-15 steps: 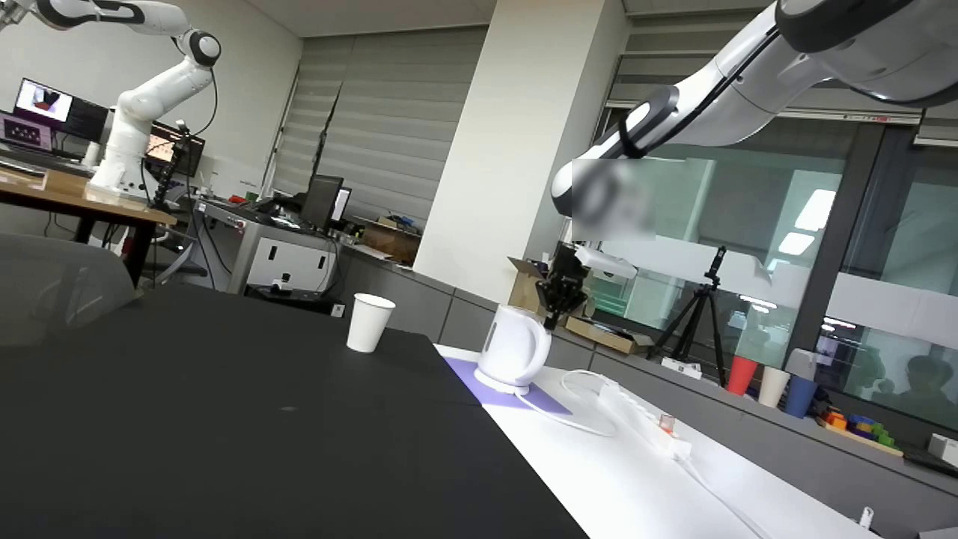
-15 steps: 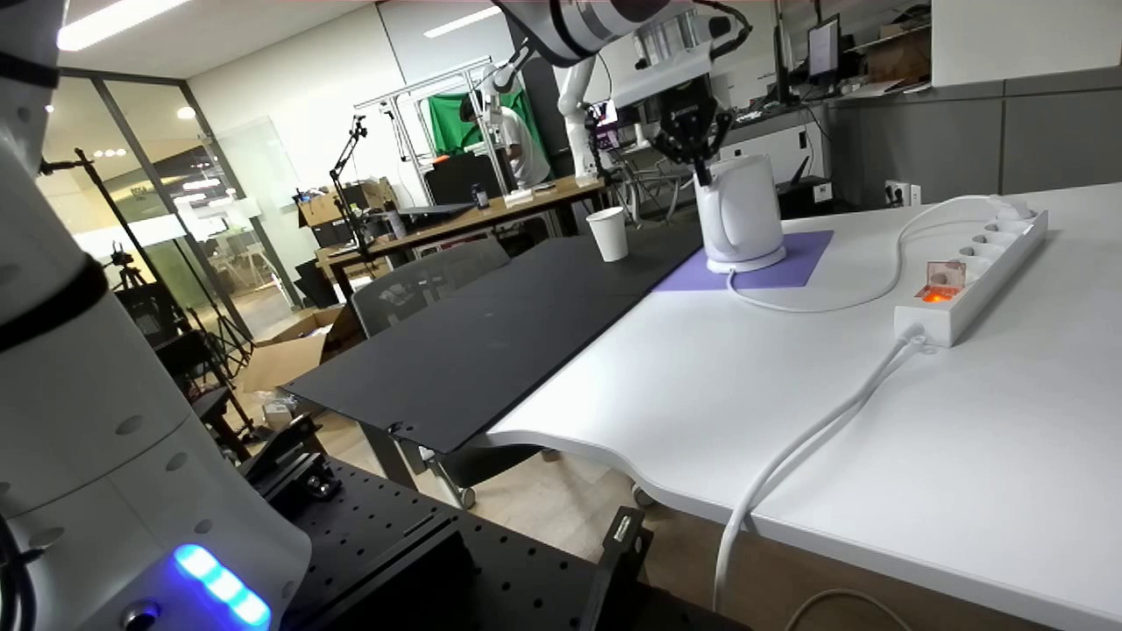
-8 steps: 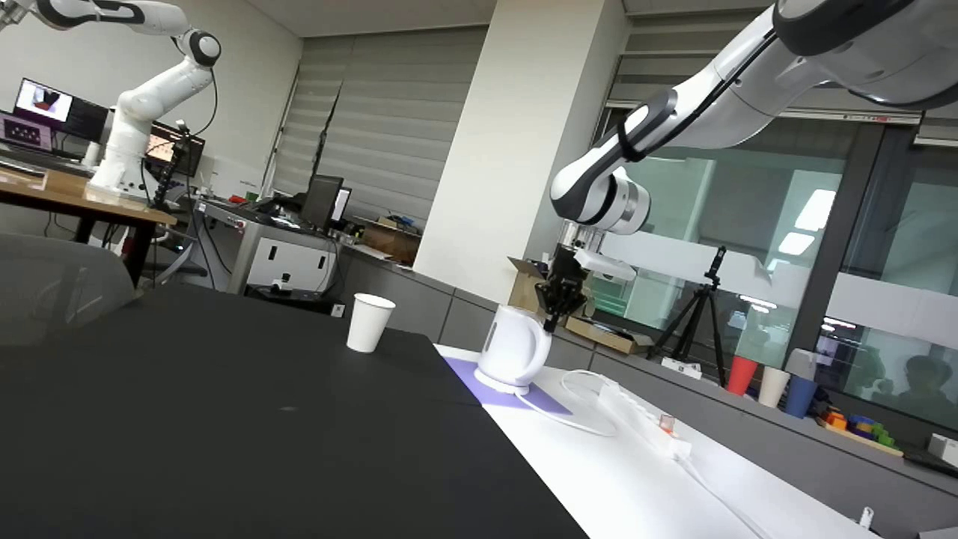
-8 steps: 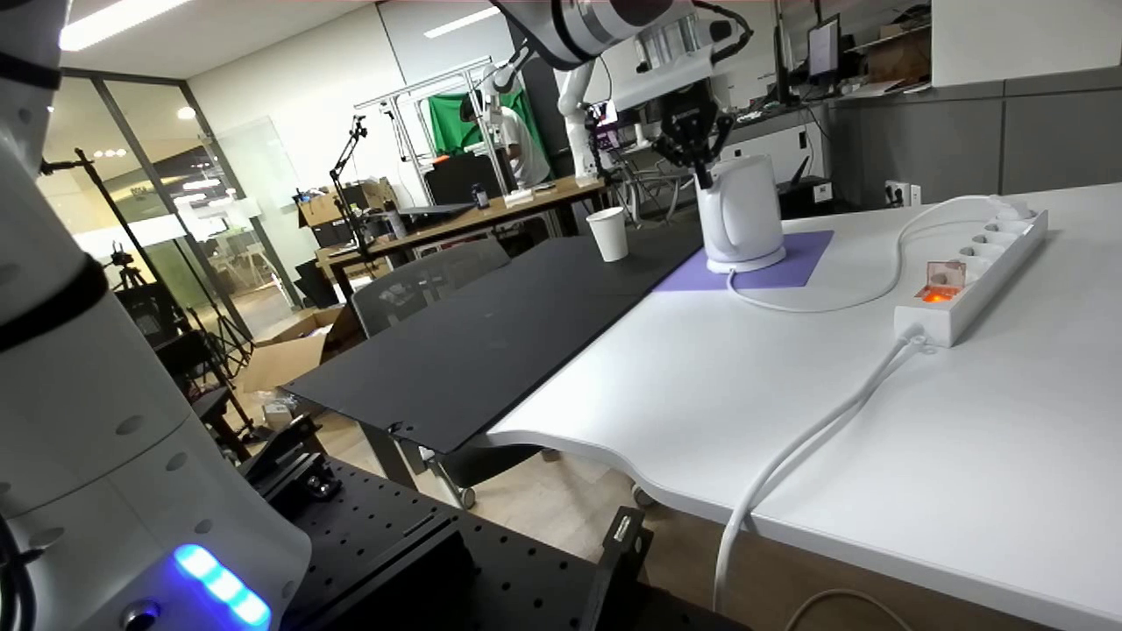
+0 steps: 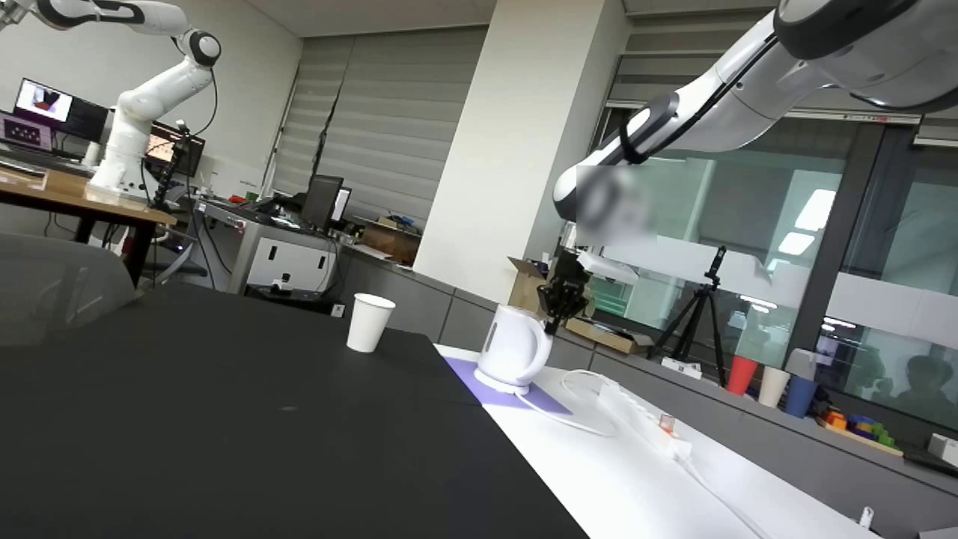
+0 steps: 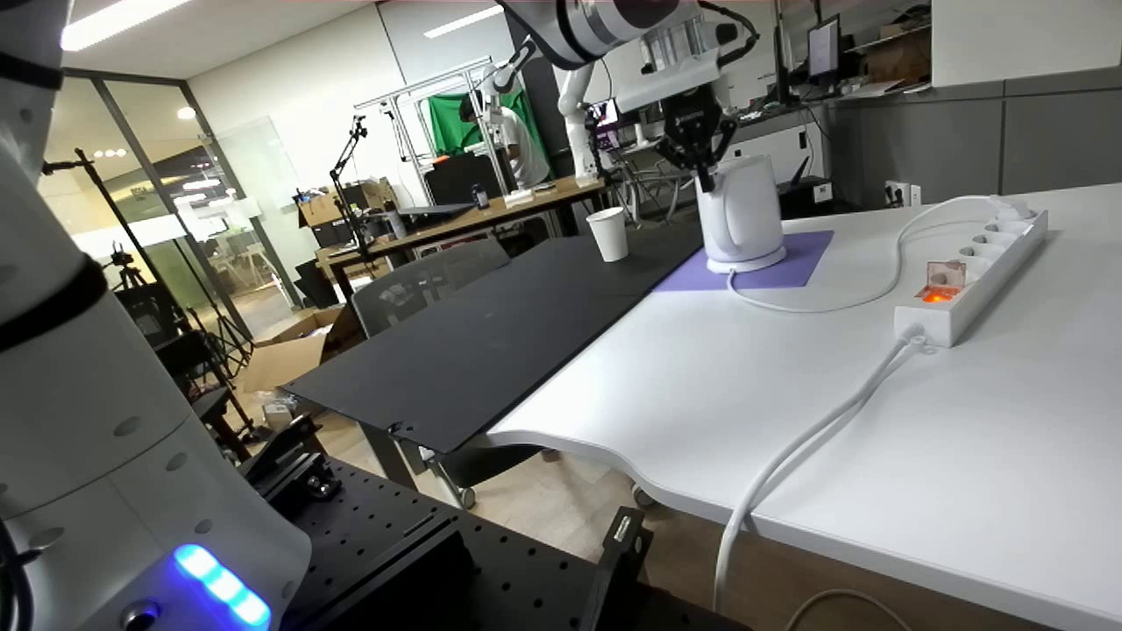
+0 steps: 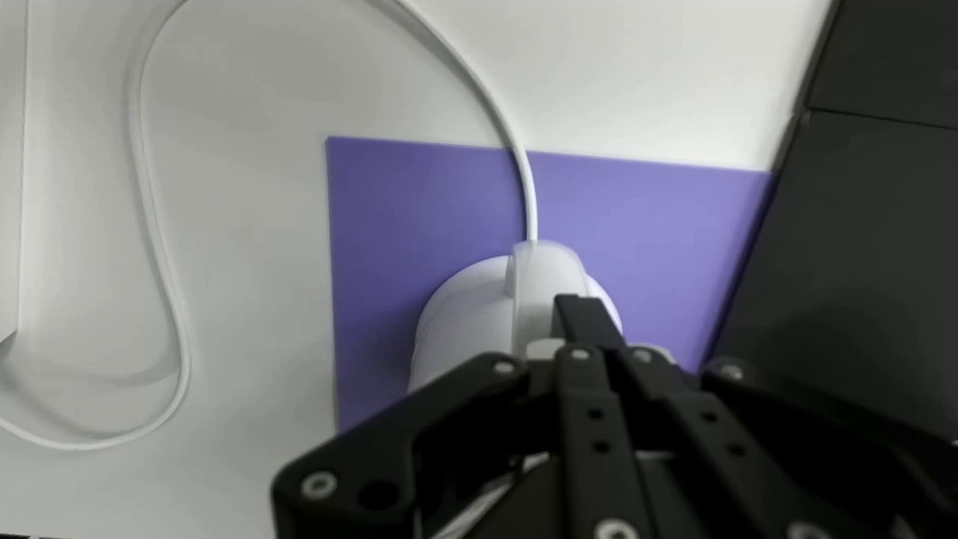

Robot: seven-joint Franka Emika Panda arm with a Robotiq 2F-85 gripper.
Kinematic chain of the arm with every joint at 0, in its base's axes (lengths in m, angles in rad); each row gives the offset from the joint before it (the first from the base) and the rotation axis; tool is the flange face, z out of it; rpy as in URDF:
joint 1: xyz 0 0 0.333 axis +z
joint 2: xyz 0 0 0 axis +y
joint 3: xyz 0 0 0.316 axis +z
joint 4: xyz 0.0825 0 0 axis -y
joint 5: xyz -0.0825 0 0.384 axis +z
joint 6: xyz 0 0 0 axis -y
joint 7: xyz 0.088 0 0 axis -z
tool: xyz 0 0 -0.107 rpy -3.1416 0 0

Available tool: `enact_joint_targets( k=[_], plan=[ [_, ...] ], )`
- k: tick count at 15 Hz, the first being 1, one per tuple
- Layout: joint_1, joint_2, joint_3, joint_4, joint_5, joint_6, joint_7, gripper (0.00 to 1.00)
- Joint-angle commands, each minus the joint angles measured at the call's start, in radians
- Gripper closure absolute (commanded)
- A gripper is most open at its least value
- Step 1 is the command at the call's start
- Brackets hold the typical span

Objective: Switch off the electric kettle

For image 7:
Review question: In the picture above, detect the thin white kettle cable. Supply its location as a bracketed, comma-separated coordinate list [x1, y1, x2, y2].
[0, 0, 541, 454]

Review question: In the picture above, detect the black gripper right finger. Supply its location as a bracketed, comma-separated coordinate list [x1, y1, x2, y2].
[584, 292, 958, 539]

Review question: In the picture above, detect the purple rectangular mat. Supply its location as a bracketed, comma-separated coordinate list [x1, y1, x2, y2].
[327, 135, 775, 432]

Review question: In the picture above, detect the white computer mouse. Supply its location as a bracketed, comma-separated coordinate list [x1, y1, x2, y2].
[403, 235, 625, 394]

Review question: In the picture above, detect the black table board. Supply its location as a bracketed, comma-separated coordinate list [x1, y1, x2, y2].
[706, 0, 958, 441]

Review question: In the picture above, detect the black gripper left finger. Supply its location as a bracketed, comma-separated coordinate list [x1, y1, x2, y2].
[270, 292, 647, 539]

